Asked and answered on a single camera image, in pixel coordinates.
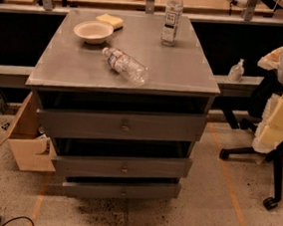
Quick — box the clear crinkled water bottle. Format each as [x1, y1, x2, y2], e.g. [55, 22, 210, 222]
[103, 47, 149, 86]

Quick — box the tall labelled water bottle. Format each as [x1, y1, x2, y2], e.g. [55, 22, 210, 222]
[160, 0, 184, 46]

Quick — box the bottom grey drawer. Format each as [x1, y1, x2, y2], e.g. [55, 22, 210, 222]
[62, 182, 181, 200]

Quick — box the grey drawer cabinet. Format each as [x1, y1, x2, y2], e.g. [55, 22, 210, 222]
[15, 2, 228, 211]

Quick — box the top grey drawer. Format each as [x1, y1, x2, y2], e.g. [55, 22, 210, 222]
[37, 109, 206, 142]

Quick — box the yellow sponge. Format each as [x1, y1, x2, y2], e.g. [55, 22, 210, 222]
[96, 14, 124, 30]

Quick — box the white paper bowl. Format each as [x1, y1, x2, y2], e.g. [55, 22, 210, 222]
[74, 20, 114, 45]

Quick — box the open cardboard box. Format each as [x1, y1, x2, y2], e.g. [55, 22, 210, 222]
[0, 93, 56, 172]

